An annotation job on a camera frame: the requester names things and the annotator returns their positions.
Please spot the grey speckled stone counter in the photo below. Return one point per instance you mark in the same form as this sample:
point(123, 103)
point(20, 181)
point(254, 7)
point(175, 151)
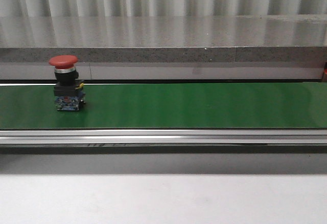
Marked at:
point(182, 48)

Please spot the green conveyor belt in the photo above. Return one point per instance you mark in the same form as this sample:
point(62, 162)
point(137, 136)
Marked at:
point(170, 105)

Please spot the red plastic tray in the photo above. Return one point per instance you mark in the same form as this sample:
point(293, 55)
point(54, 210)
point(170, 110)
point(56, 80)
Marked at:
point(324, 77)

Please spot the aluminium conveyor frame rail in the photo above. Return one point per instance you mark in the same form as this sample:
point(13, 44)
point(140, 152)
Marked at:
point(161, 141)

